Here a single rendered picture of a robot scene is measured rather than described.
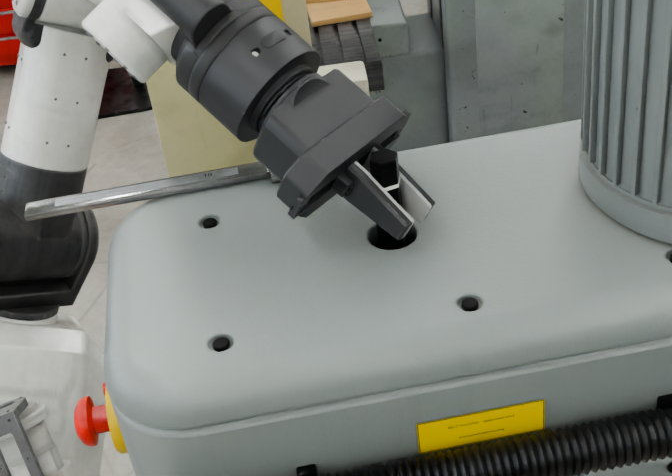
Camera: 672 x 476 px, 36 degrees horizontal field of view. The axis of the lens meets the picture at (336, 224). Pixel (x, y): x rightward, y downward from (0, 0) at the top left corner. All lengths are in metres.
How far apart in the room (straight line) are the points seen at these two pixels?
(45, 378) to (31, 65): 0.32
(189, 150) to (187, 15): 1.97
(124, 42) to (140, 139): 4.10
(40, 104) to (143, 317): 0.39
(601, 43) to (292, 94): 0.22
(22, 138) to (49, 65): 0.08
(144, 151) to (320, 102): 4.04
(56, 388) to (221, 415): 0.47
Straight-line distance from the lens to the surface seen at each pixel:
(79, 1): 1.03
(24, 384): 1.12
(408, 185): 0.74
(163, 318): 0.73
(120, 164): 4.72
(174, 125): 2.66
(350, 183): 0.73
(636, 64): 0.70
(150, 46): 0.79
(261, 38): 0.75
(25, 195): 1.10
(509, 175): 0.83
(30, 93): 1.08
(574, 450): 0.73
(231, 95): 0.74
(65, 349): 1.13
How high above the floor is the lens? 2.34
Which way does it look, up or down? 35 degrees down
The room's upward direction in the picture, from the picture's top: 8 degrees counter-clockwise
